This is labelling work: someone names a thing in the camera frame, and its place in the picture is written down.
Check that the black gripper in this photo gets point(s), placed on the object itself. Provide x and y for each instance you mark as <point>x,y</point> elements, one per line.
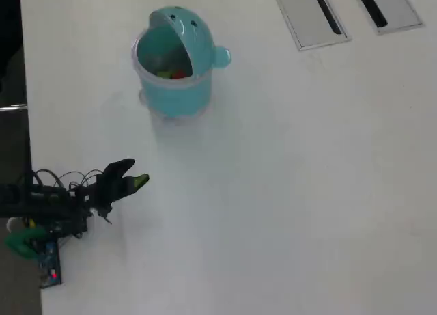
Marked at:
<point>100,195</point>

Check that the green cube block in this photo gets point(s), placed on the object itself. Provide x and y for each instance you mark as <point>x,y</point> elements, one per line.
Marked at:
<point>164,74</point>

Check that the red cube block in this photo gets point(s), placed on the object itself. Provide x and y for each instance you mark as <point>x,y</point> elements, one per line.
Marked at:
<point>178,74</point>

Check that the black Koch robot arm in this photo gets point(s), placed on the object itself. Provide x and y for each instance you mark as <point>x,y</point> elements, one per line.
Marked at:
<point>34,205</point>

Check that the teal whale-shaped bin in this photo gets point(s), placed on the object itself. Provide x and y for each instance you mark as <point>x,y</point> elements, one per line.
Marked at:
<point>177,96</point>

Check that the blue circuit board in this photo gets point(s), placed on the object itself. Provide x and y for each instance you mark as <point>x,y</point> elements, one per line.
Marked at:
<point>51,267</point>

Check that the green table clamp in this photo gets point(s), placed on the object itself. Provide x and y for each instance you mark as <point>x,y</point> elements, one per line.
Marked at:
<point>20,243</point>

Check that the silver metal chair bar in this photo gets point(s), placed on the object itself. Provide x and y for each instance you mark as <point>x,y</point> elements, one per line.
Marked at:
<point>13,106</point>

